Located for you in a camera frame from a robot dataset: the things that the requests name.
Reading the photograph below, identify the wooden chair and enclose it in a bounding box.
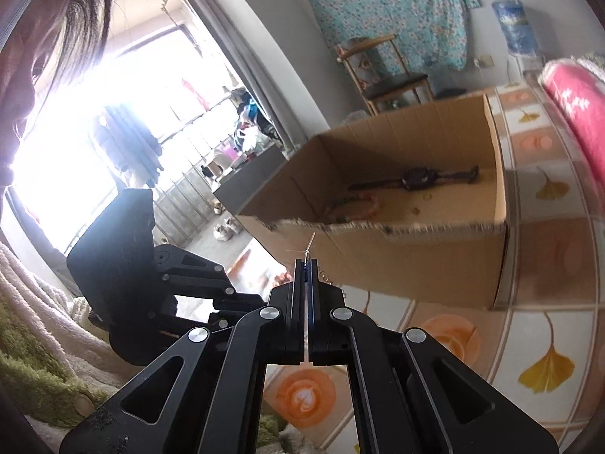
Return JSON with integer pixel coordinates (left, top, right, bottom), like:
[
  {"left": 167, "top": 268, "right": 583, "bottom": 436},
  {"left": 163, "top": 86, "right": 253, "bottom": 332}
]
[{"left": 337, "top": 33, "right": 434, "bottom": 115}]

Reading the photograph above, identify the blue water jug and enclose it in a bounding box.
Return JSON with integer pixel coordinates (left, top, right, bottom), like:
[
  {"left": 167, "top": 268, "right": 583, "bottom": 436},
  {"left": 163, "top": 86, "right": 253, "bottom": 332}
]
[{"left": 492, "top": 0, "right": 538, "bottom": 56}]

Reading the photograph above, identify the white water dispenser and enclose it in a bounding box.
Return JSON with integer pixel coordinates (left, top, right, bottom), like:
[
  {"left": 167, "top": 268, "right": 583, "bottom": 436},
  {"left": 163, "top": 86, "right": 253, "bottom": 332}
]
[{"left": 508, "top": 54, "right": 544, "bottom": 86}]

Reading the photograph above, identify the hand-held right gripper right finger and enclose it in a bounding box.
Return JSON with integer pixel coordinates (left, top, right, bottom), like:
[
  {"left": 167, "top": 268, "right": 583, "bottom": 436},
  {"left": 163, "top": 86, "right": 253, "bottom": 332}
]
[{"left": 308, "top": 259, "right": 559, "bottom": 454}]

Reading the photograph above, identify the pile of clothes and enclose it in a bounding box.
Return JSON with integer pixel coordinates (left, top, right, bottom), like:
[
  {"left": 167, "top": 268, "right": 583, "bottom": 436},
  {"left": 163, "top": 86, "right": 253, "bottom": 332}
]
[{"left": 229, "top": 87, "right": 279, "bottom": 152}]

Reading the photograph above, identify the gold chain bracelet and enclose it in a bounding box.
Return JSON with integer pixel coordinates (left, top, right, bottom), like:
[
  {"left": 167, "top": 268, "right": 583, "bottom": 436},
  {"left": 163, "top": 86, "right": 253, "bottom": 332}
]
[{"left": 284, "top": 232, "right": 341, "bottom": 289}]

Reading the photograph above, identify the teal floral wall cloth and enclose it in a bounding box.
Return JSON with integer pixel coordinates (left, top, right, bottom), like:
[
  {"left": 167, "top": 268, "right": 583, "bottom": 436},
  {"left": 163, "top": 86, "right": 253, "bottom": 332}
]
[{"left": 301, "top": 0, "right": 480, "bottom": 74}]

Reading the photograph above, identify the black purple smartwatch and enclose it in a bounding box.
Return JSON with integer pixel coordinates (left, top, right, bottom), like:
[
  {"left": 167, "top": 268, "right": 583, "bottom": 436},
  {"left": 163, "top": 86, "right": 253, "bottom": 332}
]
[{"left": 347, "top": 165, "right": 480, "bottom": 193}]

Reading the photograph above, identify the green shaggy cloth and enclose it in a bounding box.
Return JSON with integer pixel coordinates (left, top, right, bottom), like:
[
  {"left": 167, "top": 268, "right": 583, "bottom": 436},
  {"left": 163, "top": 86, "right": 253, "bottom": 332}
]
[{"left": 0, "top": 303, "right": 124, "bottom": 429}]

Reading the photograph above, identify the dark cabinet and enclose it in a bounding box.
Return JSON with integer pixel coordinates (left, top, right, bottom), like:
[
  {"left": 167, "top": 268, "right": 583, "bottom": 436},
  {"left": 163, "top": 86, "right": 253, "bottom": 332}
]
[{"left": 215, "top": 144, "right": 294, "bottom": 216}]

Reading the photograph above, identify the pink floral blanket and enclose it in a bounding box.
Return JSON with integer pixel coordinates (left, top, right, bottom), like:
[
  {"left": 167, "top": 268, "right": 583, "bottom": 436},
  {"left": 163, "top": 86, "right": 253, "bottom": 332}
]
[{"left": 541, "top": 59, "right": 605, "bottom": 190}]

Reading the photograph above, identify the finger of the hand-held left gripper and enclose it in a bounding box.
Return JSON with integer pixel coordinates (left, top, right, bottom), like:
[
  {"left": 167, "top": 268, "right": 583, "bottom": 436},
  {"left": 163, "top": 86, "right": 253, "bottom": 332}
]
[
  {"left": 155, "top": 245, "right": 268, "bottom": 310},
  {"left": 158, "top": 312, "right": 237, "bottom": 336}
]

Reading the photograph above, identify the pink bead bracelet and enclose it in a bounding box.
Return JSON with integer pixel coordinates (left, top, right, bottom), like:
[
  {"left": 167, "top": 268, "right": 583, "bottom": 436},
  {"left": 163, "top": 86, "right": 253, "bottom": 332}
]
[{"left": 326, "top": 196, "right": 379, "bottom": 223}]

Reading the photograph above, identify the hanging dark jacket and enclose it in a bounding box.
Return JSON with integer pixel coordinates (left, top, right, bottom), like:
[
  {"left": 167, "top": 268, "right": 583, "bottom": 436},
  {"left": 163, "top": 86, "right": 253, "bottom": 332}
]
[{"left": 92, "top": 106, "right": 164, "bottom": 187}]

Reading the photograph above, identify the metal window railing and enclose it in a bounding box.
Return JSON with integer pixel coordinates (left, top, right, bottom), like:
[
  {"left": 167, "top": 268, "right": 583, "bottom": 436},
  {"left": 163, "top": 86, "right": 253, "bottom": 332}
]
[{"left": 156, "top": 151, "right": 237, "bottom": 247}]

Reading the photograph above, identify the grey curtain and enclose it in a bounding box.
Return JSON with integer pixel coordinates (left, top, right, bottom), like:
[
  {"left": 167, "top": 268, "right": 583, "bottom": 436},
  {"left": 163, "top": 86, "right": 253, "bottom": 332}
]
[{"left": 163, "top": 0, "right": 327, "bottom": 152}]

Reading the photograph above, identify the brown cardboard box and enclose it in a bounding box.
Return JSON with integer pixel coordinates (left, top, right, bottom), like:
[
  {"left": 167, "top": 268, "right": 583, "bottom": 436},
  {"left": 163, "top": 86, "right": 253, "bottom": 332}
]
[{"left": 235, "top": 93, "right": 510, "bottom": 312}]

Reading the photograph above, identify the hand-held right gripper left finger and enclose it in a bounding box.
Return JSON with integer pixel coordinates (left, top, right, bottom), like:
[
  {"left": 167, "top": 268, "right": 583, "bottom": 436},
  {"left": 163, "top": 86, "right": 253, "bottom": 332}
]
[{"left": 59, "top": 259, "right": 309, "bottom": 454}]

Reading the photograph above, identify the person's head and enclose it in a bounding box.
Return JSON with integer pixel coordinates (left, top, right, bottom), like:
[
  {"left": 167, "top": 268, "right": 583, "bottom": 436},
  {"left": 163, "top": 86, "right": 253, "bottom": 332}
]
[{"left": 0, "top": 0, "right": 112, "bottom": 190}]

